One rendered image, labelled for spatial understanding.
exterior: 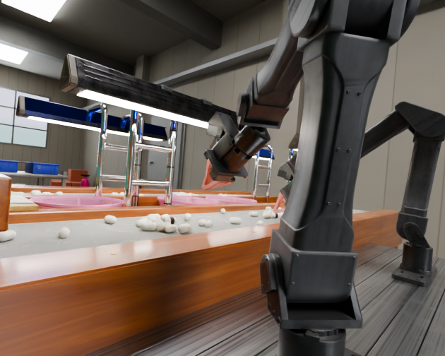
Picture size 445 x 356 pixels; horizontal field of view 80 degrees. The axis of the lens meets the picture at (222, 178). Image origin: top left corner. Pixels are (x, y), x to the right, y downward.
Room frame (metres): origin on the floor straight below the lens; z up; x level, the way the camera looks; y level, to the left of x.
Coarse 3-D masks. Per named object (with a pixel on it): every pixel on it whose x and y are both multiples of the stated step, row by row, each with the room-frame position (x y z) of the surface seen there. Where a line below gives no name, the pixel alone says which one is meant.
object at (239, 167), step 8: (208, 152) 0.56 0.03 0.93; (232, 152) 0.54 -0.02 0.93; (240, 152) 0.54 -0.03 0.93; (216, 160) 0.56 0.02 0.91; (224, 160) 0.56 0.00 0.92; (232, 160) 0.55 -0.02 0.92; (240, 160) 0.55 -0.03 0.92; (248, 160) 0.56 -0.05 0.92; (216, 168) 0.54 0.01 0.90; (224, 168) 0.56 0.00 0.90; (232, 168) 0.56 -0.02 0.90; (240, 168) 0.57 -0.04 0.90; (240, 176) 0.59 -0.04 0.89
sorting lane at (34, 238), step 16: (16, 224) 0.58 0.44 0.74; (32, 224) 0.60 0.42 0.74; (48, 224) 0.61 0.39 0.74; (64, 224) 0.62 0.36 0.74; (80, 224) 0.64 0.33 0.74; (96, 224) 0.65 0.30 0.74; (112, 224) 0.67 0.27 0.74; (128, 224) 0.68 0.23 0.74; (176, 224) 0.73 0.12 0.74; (192, 224) 0.75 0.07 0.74; (224, 224) 0.79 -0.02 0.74; (240, 224) 0.82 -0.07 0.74; (256, 224) 0.84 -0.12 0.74; (16, 240) 0.47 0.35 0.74; (32, 240) 0.48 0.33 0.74; (48, 240) 0.48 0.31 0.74; (64, 240) 0.49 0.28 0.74; (80, 240) 0.50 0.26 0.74; (96, 240) 0.51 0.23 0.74; (112, 240) 0.52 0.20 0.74; (128, 240) 0.53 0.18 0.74; (0, 256) 0.39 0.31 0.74
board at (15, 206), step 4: (12, 192) 0.84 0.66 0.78; (16, 192) 0.86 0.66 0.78; (12, 204) 0.62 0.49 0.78; (16, 204) 0.63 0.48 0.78; (20, 204) 0.63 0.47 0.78; (24, 204) 0.63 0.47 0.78; (28, 204) 0.64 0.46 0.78; (32, 204) 0.64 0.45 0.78; (36, 204) 0.65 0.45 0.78; (12, 208) 0.60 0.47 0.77; (16, 208) 0.60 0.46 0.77; (20, 208) 0.61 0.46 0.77; (24, 208) 0.61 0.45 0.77; (28, 208) 0.62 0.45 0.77; (32, 208) 0.63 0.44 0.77; (36, 208) 0.63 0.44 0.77
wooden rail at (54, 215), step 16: (64, 208) 0.69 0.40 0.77; (80, 208) 0.71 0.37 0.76; (96, 208) 0.73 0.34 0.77; (112, 208) 0.76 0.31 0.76; (128, 208) 0.78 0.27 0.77; (144, 208) 0.81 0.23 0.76; (160, 208) 0.85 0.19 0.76; (176, 208) 0.89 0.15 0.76; (192, 208) 0.94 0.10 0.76; (208, 208) 1.00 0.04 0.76; (224, 208) 1.06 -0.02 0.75; (240, 208) 1.13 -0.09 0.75; (256, 208) 1.21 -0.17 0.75; (272, 208) 1.30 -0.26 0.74
